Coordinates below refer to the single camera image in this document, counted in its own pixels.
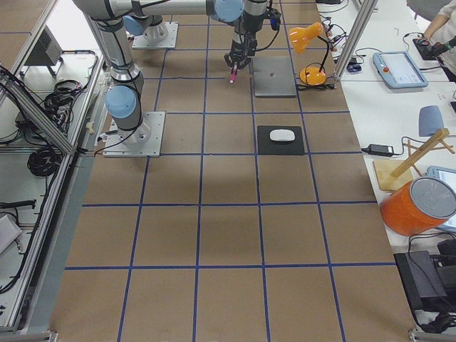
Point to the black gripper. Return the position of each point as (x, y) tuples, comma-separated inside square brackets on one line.
[(243, 44)]

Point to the wooden stand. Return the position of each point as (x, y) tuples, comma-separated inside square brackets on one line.
[(393, 174)]

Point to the blue teach pendant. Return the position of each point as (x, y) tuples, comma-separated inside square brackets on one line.
[(398, 70)]

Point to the pink marker pen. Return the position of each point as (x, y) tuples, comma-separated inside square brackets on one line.
[(233, 73)]

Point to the grey blue pouch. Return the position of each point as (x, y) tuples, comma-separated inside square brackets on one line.
[(429, 121)]

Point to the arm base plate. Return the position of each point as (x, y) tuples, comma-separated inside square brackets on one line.
[(159, 37), (145, 141)]

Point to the orange desk lamp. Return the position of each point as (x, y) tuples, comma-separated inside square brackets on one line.
[(300, 38)]

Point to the person at desk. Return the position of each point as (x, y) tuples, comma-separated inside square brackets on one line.
[(442, 27)]

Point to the black box on desk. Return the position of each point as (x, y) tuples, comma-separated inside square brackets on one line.
[(423, 287)]

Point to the aluminium frame post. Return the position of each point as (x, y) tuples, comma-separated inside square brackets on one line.
[(359, 24)]

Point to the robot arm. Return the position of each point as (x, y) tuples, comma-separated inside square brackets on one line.
[(116, 19), (246, 17)]

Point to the grey laptop notebook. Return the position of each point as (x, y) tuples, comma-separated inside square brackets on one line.
[(273, 77)]

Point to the white computer mouse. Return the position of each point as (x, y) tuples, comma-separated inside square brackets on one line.
[(282, 135)]

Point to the orange cylindrical bucket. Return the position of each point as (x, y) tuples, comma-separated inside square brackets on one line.
[(418, 206)]

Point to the black laptop charger brick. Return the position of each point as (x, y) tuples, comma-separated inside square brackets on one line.
[(380, 150)]

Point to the black mousepad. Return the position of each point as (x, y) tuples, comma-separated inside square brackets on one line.
[(267, 147)]

